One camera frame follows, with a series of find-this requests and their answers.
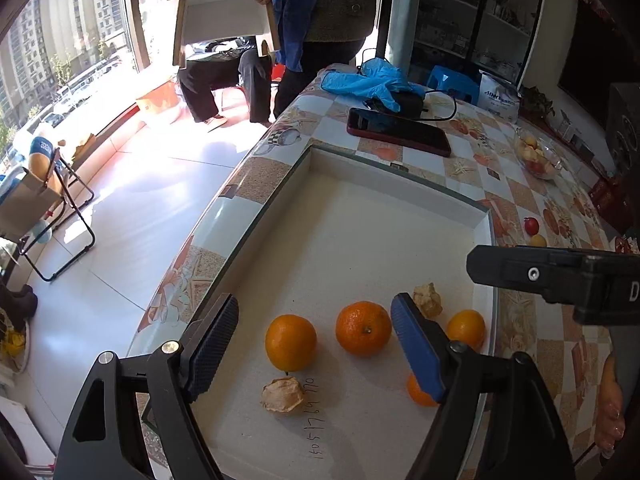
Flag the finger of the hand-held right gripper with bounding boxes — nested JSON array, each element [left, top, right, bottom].
[[466, 245, 586, 305]]

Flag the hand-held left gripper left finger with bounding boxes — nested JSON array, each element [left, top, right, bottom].
[[52, 292, 240, 480]]

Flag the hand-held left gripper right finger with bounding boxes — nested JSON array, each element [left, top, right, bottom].
[[390, 292, 576, 480]]

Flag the dried husk fruit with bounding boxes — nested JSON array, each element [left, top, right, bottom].
[[413, 283, 444, 319], [259, 376, 306, 414]]

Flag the orange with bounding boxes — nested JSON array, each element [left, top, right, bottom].
[[406, 372, 441, 408], [264, 314, 318, 372], [445, 309, 487, 353], [335, 300, 393, 358]]

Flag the white shallow tray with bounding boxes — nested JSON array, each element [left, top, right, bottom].
[[141, 144, 498, 480]]

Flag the person's right hand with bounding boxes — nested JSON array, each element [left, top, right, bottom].
[[594, 354, 627, 457]]

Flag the red gift box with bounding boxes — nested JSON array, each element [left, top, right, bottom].
[[587, 177, 626, 221]]

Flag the glass fruit bowl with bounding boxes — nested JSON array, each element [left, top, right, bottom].
[[514, 127, 568, 181]]

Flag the black speaker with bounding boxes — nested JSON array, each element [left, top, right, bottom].
[[605, 82, 640, 178]]

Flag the black folding chair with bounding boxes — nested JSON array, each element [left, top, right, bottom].
[[0, 147, 97, 282]]

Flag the green potted plant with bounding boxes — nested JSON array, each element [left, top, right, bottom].
[[520, 86, 556, 121]]

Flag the white printed bag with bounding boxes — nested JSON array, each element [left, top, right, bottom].
[[477, 70, 521, 121]]

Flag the red smartphone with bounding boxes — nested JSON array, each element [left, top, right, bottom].
[[346, 107, 452, 157]]

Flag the black device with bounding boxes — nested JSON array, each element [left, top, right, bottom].
[[370, 91, 431, 121]]

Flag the blue plastic stool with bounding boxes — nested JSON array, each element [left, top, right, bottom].
[[427, 65, 480, 106]]

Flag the black television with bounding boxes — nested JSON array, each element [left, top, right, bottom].
[[557, 0, 640, 126]]

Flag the blue gloves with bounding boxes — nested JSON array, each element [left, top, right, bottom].
[[320, 58, 426, 113]]

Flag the brown paper bag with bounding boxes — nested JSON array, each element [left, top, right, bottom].
[[0, 165, 63, 241]]

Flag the cardboard box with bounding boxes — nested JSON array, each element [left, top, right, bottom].
[[136, 77, 181, 121]]

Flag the glass display cabinet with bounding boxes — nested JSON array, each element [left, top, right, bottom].
[[395, 0, 548, 86]]

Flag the checkered printed tablecloth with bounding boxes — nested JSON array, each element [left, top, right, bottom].
[[127, 62, 631, 480]]

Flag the white wooden stool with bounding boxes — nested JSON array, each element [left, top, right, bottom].
[[166, 0, 281, 68]]

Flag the black cable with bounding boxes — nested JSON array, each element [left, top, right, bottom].
[[357, 49, 458, 122]]

